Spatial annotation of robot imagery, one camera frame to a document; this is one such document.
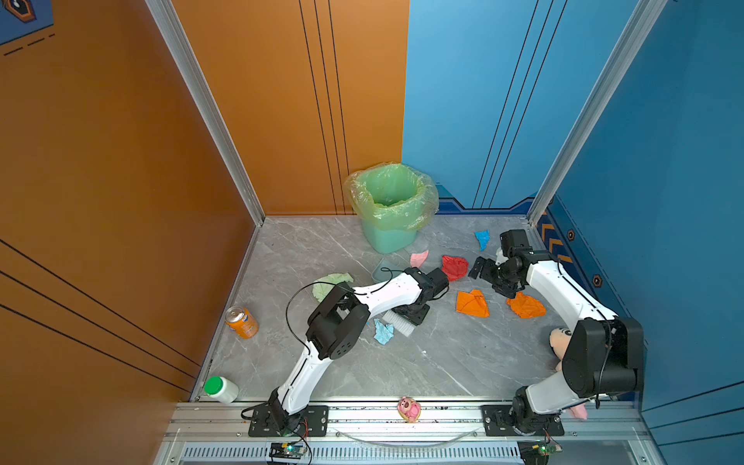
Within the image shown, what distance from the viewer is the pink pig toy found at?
0.74 m

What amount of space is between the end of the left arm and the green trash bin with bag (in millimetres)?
221

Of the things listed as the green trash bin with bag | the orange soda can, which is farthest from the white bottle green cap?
the green trash bin with bag

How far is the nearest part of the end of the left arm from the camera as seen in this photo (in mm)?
692

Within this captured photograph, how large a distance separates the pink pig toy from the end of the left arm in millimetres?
205
